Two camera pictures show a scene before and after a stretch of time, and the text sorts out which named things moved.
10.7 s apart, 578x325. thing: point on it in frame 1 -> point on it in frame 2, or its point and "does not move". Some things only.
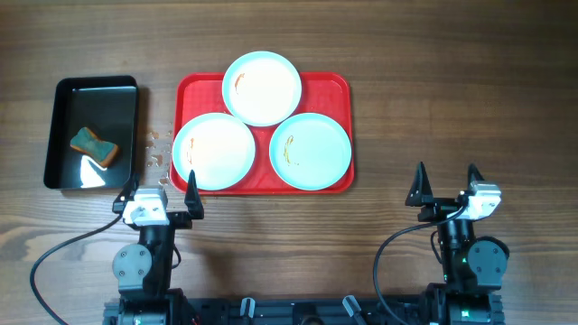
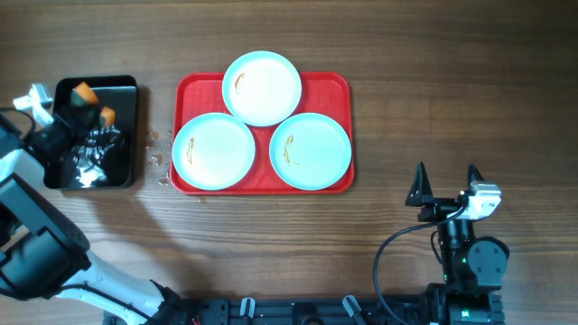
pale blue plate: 217,147 does not move
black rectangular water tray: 93,135 does not move
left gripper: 180,221 -> 77,125
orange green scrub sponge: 86,140 -> 83,95
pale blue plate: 262,88 does not move
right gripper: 421,194 does not move
